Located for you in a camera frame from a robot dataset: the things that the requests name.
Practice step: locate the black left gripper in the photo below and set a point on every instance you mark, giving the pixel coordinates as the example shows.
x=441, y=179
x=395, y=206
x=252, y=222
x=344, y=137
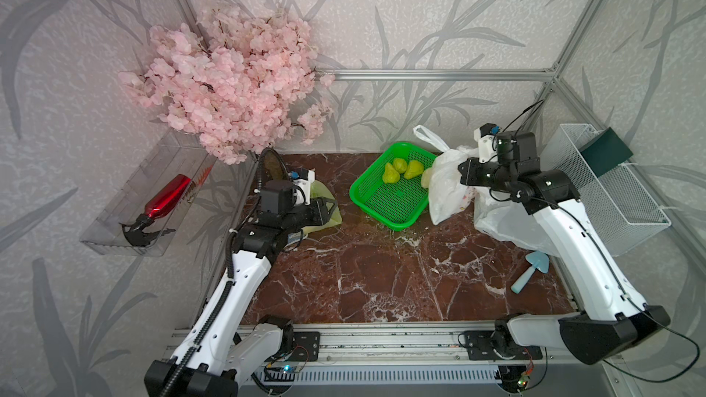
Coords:
x=319, y=211

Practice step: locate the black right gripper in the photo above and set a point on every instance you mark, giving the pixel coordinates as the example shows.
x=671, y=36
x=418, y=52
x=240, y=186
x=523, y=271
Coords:
x=468, y=173

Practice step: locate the green avocado print plastic bag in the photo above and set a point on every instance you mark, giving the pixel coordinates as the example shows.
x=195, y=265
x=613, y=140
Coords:
x=330, y=211

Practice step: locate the patterned white plastic bag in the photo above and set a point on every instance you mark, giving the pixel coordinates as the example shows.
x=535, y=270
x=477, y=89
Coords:
x=447, y=196

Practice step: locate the green pear top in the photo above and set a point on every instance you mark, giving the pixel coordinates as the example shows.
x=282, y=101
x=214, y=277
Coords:
x=414, y=169

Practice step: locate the white pear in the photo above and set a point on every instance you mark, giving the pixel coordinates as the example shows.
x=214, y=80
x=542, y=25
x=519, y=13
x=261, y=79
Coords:
x=426, y=178

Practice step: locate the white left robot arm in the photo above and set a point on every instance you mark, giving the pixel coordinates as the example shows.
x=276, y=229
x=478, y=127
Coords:
x=247, y=266

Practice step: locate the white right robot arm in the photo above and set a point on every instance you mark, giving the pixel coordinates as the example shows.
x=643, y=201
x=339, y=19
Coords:
x=614, y=315

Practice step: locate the dark green card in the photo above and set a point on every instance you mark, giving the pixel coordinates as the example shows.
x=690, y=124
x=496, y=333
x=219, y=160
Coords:
x=605, y=152

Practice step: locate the red black hair brush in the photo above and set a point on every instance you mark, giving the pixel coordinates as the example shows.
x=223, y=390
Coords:
x=161, y=205

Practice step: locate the green pear front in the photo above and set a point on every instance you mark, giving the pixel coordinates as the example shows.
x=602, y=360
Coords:
x=400, y=165

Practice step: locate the green plastic perforated basket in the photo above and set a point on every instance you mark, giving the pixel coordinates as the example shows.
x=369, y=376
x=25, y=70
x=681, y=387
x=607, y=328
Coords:
x=398, y=205

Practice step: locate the green pear with stem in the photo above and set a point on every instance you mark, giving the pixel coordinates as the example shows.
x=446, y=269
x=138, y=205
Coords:
x=391, y=175

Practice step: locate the pink cherry blossom tree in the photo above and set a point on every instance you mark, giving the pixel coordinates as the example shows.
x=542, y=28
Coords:
x=234, y=88

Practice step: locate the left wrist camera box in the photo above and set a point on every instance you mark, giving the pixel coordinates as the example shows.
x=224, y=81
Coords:
x=303, y=180

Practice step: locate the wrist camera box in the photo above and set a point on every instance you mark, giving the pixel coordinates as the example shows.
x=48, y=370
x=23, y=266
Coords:
x=486, y=141
x=303, y=180

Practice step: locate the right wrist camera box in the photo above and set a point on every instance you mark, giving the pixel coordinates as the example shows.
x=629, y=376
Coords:
x=486, y=141

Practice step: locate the white wire mesh basket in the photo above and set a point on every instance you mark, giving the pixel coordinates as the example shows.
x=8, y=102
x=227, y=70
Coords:
x=619, y=206

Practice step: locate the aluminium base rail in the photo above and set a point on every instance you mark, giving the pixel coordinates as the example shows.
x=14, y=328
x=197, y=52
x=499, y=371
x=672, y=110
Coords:
x=333, y=344

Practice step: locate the clear acrylic wall shelf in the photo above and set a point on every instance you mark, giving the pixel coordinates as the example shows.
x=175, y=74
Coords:
x=176, y=153

